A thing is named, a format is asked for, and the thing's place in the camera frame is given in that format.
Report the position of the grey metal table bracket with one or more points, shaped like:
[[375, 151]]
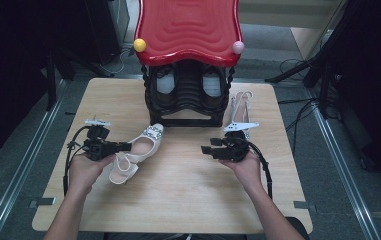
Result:
[[304, 205], [43, 202]]

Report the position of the black tripod stand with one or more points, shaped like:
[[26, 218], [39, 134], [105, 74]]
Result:
[[323, 90]]

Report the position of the person's right hand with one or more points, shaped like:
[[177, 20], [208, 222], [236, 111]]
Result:
[[248, 170]]

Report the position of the white slingback heel shoe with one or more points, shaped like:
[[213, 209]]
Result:
[[241, 111], [151, 140]]

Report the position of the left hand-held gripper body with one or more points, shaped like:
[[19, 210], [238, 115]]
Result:
[[99, 146]]

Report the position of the black curtain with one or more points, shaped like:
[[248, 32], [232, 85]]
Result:
[[11, 66], [371, 83]]

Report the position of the metal floor rail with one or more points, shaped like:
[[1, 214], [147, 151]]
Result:
[[344, 186], [21, 173]]

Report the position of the light wooden panel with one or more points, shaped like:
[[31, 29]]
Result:
[[306, 40]]

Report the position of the red and black shoe rack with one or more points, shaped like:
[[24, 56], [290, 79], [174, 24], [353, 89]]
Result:
[[188, 26]]

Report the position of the person's left hand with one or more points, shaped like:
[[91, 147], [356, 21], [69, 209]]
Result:
[[84, 173]]

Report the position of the dark cabinet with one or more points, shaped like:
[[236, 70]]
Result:
[[104, 26]]

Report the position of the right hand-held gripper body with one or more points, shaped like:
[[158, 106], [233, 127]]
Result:
[[234, 146]]

